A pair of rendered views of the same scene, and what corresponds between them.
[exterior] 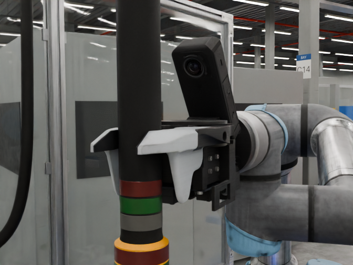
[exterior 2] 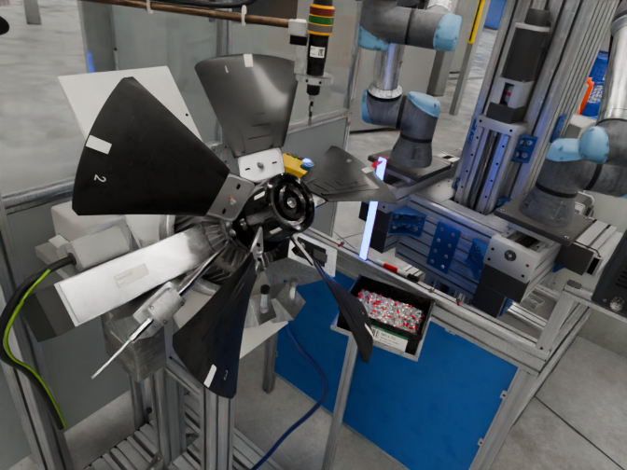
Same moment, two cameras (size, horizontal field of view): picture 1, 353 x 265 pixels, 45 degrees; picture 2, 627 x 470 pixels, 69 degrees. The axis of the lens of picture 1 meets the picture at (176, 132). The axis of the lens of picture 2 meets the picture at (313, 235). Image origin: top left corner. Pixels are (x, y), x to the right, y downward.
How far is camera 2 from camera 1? 0.55 m
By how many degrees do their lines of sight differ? 28
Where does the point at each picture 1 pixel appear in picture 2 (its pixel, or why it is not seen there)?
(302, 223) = (402, 30)
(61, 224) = (226, 41)
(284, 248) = (395, 77)
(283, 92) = not seen: outside the picture
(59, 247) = not seen: hidden behind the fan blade
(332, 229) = (419, 34)
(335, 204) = (424, 20)
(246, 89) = not seen: outside the picture
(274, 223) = (387, 29)
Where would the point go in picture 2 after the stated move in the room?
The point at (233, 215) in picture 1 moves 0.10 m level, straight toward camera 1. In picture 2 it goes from (364, 22) to (362, 27)
